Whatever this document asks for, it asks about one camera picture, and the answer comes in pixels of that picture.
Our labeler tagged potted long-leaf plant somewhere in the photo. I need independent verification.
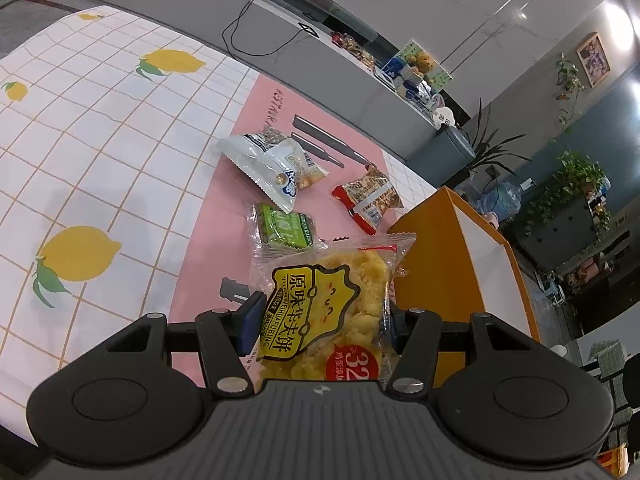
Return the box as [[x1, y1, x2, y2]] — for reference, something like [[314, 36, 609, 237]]
[[457, 97, 533, 186]]

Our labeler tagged grey trash bin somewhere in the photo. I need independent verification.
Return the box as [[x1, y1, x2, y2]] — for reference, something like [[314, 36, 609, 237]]
[[407, 125, 476, 188]]

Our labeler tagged black power cable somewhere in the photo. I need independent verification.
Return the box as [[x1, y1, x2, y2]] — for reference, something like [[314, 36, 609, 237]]
[[222, 0, 266, 48], [235, 22, 318, 57]]

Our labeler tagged lemon print tablecloth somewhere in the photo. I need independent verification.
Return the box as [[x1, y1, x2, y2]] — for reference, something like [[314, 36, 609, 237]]
[[0, 5, 441, 446]]

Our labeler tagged green snack packet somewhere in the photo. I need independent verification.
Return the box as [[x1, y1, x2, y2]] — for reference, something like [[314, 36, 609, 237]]
[[245, 202, 317, 251]]

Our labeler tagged orange red snack packet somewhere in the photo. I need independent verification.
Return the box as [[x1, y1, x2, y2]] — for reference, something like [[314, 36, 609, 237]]
[[331, 164, 405, 236]]

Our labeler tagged pale blue nut packet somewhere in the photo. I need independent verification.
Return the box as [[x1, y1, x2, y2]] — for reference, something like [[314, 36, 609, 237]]
[[216, 127, 331, 215]]

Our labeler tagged blue water bottle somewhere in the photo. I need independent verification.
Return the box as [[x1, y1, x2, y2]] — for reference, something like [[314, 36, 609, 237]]
[[475, 180, 521, 221]]

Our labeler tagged pink table mat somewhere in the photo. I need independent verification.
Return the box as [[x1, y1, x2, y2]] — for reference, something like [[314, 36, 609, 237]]
[[165, 77, 436, 386]]

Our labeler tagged pile of wrapped candies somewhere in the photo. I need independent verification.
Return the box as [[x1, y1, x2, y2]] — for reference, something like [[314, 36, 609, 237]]
[[330, 30, 376, 68]]

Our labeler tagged green patterned chair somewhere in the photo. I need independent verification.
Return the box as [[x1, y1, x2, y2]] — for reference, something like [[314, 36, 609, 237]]
[[585, 340, 633, 411]]

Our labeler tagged framed wall picture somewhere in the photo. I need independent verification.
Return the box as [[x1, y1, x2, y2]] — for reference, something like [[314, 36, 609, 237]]
[[575, 32, 612, 88]]

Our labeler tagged orange cardboard box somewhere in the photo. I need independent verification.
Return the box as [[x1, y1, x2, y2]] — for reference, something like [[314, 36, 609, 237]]
[[387, 186, 543, 346]]

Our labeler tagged hanging vine plant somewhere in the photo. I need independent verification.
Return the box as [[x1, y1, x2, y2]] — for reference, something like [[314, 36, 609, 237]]
[[554, 52, 586, 133]]

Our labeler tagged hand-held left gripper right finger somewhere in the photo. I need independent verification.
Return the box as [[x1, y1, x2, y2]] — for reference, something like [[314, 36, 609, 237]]
[[385, 302, 548, 401]]

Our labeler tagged trailing green plant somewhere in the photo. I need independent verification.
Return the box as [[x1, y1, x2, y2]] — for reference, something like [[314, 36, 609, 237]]
[[525, 149, 613, 241]]

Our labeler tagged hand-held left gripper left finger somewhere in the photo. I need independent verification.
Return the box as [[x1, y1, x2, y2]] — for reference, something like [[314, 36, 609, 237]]
[[102, 291, 268, 401]]

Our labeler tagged blue white mug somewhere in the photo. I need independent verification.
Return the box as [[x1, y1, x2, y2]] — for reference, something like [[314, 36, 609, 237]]
[[397, 67, 426, 101]]

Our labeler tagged grey cabinet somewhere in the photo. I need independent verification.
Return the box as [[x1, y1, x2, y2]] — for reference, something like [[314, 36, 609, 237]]
[[515, 195, 608, 271]]

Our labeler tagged yellow waffle snack packet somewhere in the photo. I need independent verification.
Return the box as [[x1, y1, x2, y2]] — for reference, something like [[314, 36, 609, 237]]
[[252, 232, 418, 393]]

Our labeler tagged grey tv counter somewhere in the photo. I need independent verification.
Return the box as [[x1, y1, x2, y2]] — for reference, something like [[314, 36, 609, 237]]
[[62, 0, 453, 161]]

